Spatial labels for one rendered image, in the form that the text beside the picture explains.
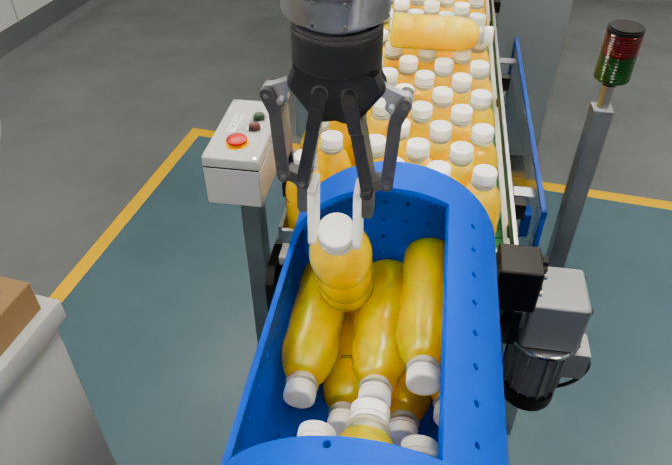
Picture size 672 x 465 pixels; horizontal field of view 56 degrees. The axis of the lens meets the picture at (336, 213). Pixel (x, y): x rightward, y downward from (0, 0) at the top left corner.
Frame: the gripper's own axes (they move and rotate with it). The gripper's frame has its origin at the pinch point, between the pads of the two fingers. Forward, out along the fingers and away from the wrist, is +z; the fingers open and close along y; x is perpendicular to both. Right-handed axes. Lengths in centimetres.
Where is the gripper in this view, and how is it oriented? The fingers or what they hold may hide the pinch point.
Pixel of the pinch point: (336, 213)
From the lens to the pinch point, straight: 62.8
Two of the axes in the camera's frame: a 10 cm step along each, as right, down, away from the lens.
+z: 0.0, 7.7, 6.4
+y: 9.9, 1.0, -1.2
